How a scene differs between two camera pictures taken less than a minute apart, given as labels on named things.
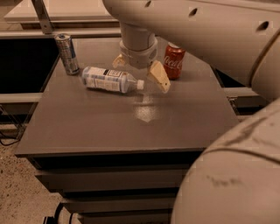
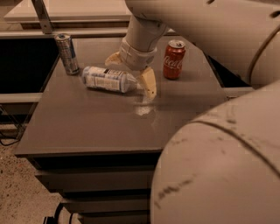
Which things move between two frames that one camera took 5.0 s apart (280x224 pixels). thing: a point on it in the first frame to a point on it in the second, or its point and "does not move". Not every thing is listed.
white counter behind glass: [62, 11] does not move
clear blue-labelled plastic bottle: [111, 80] does not move
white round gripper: [141, 57] to [135, 59]
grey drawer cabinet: [108, 147] does not move
